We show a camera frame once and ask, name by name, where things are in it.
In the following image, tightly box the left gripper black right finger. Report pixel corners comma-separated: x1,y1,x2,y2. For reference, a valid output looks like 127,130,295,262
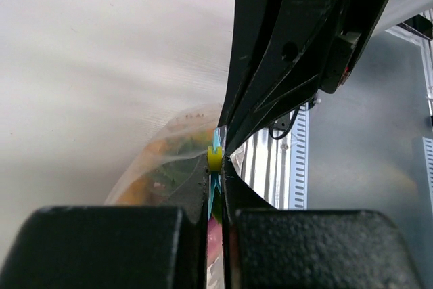
221,157,423,288

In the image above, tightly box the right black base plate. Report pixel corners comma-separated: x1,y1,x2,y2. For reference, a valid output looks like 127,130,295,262
268,106,300,141

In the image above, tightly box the orange toy pineapple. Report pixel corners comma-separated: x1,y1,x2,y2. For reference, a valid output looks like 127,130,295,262
114,128,213,206

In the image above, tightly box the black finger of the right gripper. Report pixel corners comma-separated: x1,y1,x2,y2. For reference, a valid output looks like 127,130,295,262
219,0,282,133

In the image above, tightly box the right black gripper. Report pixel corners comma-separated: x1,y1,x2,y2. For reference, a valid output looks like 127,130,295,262
225,0,389,154

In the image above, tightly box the aluminium front rail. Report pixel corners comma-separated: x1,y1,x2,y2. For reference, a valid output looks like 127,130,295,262
231,128,298,210

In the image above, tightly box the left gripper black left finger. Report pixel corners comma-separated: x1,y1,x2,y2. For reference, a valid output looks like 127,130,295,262
1,164,208,288

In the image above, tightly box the clear zip top bag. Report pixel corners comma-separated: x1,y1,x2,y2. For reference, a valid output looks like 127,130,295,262
103,102,248,289

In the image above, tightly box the white slotted cable duct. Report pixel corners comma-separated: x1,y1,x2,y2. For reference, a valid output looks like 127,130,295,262
290,107,432,224

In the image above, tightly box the purple toy onion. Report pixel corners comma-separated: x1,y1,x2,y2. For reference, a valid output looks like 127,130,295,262
207,217,223,267

